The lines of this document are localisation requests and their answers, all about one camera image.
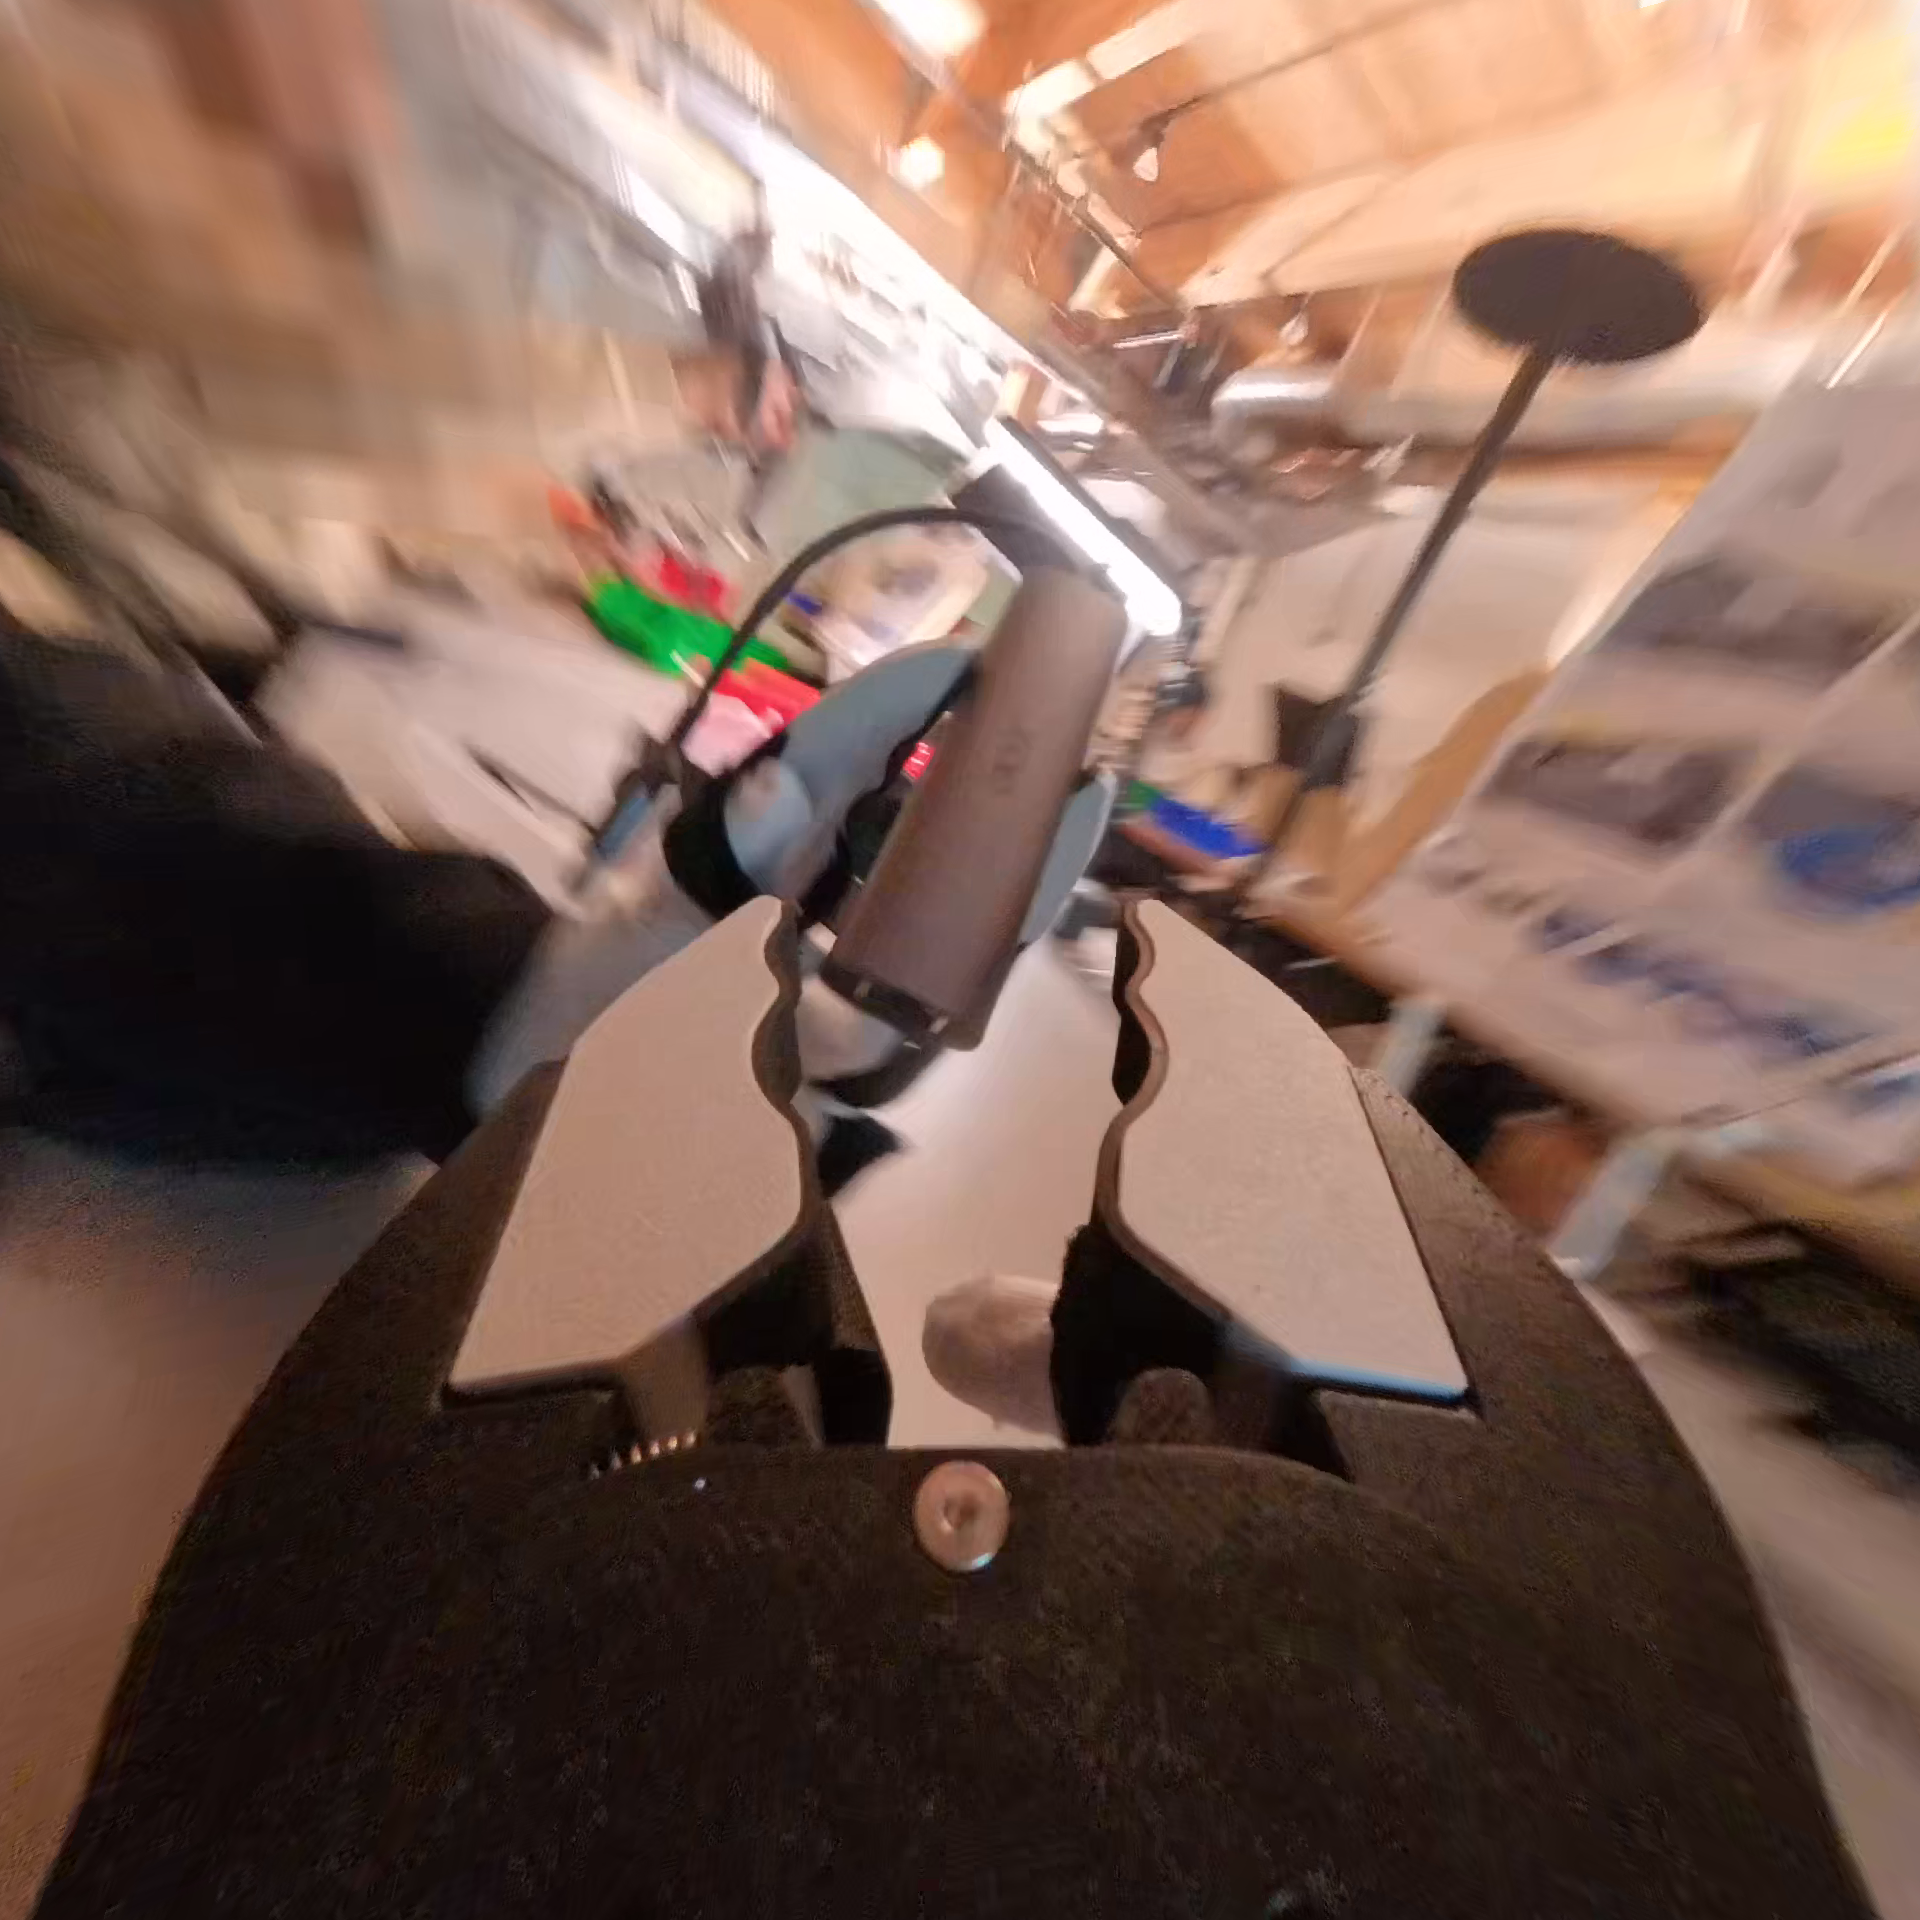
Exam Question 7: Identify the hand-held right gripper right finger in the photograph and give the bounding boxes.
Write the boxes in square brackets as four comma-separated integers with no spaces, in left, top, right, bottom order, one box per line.
[1095,901,1473,1404]

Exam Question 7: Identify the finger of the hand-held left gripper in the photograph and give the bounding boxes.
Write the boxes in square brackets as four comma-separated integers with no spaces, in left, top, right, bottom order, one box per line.
[721,642,980,924]
[1024,773,1122,950]

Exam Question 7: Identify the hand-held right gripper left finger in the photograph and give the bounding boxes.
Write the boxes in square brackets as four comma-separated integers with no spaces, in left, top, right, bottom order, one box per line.
[449,897,825,1444]

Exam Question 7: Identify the gray slim usb hub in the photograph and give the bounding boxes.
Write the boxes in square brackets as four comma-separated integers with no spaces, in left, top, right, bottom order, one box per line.
[593,502,1129,1051]

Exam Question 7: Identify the person's left forearm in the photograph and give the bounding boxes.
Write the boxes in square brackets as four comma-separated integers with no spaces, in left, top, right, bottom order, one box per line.
[0,598,564,1172]

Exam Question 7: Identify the small red plastic bin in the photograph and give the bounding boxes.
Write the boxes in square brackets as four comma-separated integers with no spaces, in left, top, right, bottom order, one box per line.
[703,671,828,770]

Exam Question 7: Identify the blue plastic bin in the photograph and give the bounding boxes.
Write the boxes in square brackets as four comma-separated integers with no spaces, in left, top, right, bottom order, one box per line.
[1132,791,1264,863]

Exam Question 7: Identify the green plastic bin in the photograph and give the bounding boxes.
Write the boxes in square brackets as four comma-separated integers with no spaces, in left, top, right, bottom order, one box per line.
[584,566,790,681]

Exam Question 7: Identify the white light bar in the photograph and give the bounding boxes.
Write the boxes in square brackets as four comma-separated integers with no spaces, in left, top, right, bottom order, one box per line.
[979,417,1192,641]

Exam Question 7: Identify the instruction poster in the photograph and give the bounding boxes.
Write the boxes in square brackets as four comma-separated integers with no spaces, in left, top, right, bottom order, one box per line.
[1372,300,1920,1156]

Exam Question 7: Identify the black round-head stand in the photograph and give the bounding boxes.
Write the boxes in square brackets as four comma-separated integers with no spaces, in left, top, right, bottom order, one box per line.
[1238,229,1708,916]

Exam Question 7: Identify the silver ventilation duct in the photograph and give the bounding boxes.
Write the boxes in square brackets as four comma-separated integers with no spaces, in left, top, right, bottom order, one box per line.
[1200,369,1442,444]

